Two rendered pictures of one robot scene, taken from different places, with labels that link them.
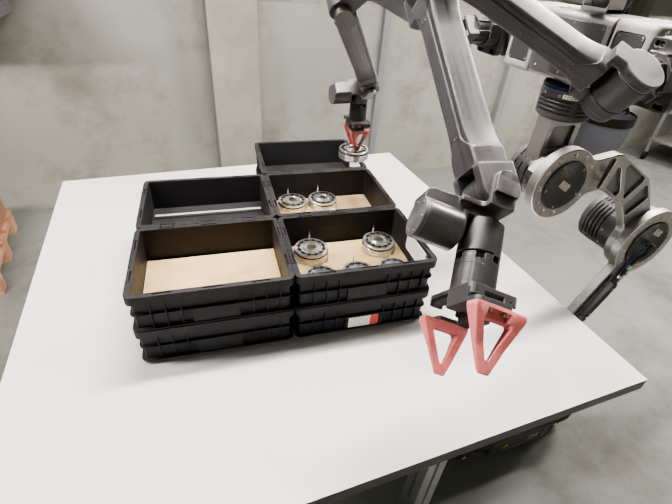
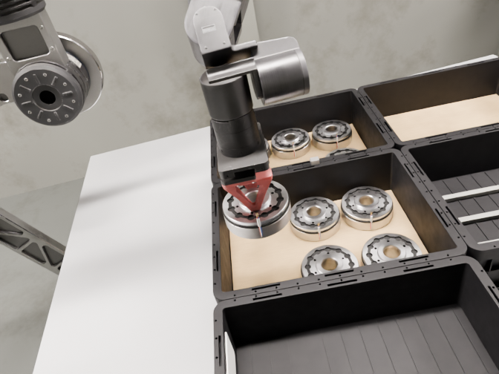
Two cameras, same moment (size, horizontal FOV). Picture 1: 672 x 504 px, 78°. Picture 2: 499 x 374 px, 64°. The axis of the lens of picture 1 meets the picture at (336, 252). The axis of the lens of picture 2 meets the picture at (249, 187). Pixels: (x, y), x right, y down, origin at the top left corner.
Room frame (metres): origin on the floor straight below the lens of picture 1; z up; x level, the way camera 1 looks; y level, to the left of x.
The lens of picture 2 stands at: (1.83, 0.14, 1.44)
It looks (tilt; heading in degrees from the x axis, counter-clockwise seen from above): 38 degrees down; 202
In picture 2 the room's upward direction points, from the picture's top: 13 degrees counter-clockwise
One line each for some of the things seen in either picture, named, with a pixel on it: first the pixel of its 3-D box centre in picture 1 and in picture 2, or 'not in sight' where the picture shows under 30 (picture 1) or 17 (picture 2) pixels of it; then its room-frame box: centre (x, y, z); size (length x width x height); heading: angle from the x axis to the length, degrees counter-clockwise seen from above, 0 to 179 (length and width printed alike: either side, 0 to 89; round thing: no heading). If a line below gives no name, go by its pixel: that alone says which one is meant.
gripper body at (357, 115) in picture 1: (357, 113); (237, 133); (1.39, -0.03, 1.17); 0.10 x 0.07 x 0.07; 19
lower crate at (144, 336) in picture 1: (217, 299); not in sight; (0.88, 0.33, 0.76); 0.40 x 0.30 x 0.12; 108
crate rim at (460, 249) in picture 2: (327, 192); (319, 217); (1.29, 0.05, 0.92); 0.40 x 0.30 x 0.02; 108
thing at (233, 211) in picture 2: (353, 148); (255, 201); (1.39, -0.03, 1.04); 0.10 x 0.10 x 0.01
